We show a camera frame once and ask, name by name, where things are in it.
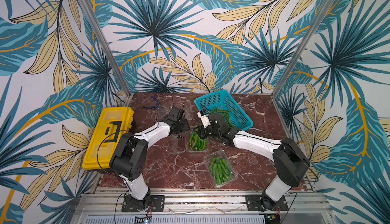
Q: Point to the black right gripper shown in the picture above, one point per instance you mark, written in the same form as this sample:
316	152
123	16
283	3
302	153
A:
202	131

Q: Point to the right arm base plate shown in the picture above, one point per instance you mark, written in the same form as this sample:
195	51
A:
262	203

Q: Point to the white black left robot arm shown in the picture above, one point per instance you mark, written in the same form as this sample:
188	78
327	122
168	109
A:
129	158

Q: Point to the clear clamshell container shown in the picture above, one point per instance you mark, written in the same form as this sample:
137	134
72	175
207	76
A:
220	168
188	141

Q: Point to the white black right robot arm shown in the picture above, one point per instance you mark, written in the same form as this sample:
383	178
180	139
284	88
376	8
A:
290	162

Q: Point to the yellow black toolbox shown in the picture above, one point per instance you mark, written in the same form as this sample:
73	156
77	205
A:
111	125

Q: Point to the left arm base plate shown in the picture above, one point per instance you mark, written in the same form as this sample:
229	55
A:
155	203

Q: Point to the aluminium frame rail front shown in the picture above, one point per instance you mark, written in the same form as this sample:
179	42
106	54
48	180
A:
107	201

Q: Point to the blue handled pliers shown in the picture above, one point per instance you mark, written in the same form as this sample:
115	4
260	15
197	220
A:
156	104

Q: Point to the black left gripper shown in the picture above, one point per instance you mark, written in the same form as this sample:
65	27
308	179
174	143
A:
186	126

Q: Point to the teal perforated plastic basket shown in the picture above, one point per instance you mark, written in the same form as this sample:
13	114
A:
222	102

